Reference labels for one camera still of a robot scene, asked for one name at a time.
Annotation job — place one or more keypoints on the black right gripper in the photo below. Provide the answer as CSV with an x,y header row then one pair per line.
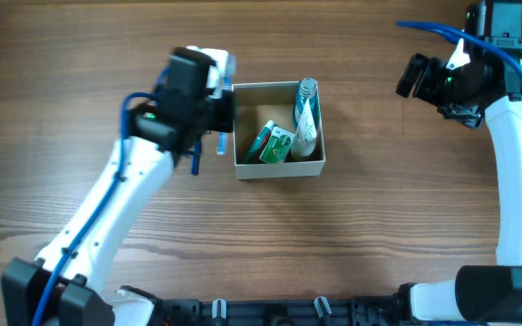
x,y
427,80

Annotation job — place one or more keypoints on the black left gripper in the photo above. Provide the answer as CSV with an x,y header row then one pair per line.
x,y
224,112

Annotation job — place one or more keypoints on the blue white toothbrush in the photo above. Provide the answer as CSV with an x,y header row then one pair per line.
x,y
222,136

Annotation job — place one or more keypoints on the blue disposable razor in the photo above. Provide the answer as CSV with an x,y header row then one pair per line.
x,y
196,155

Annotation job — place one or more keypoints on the red green toothpaste tube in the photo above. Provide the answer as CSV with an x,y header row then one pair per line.
x,y
260,140

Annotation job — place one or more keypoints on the green white soap box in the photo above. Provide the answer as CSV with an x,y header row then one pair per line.
x,y
278,146

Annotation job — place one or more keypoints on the white cream tube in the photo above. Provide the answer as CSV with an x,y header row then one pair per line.
x,y
305,135

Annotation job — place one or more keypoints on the teal mouthwash bottle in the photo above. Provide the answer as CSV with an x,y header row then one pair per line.
x,y
307,90

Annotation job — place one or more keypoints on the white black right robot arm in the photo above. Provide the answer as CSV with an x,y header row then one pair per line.
x,y
480,294

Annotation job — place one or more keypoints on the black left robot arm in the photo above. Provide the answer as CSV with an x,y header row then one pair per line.
x,y
63,284

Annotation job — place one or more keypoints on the white open cardboard box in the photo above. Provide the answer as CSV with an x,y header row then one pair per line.
x,y
256,104

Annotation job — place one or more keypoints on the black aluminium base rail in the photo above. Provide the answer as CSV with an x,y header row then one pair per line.
x,y
375,311

